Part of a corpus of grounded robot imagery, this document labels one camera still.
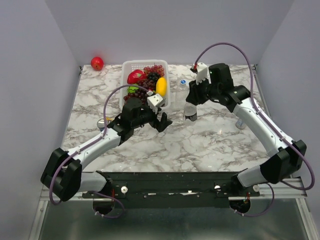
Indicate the silver blue drink can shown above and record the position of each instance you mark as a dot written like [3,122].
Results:
[240,124]

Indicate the blue white bottle cap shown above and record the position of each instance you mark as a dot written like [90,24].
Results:
[183,82]

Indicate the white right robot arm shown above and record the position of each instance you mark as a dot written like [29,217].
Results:
[214,83]

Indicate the yellow mango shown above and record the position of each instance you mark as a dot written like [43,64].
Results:
[161,86]

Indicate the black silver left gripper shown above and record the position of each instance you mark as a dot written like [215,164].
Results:
[160,126]

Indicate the red bull can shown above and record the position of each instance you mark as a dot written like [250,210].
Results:
[101,124]

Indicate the red apple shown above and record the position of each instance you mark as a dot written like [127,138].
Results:
[97,63]

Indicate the red dragon fruit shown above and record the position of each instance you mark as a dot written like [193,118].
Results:
[135,76]

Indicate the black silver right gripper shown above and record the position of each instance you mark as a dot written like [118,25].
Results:
[193,97]

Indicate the clear plastic bottle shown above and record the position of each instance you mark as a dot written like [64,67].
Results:
[181,93]

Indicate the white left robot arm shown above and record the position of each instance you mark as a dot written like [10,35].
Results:
[63,174]

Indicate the dark grape bunch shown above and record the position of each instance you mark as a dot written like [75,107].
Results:
[153,76]

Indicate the clear bottle dark label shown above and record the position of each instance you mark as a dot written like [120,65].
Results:
[190,112]

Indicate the white plastic fruit basket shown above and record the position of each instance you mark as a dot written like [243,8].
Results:
[131,65]

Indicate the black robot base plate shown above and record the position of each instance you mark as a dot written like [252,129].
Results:
[171,190]

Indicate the red grape bunch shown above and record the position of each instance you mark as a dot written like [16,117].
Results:
[146,78]

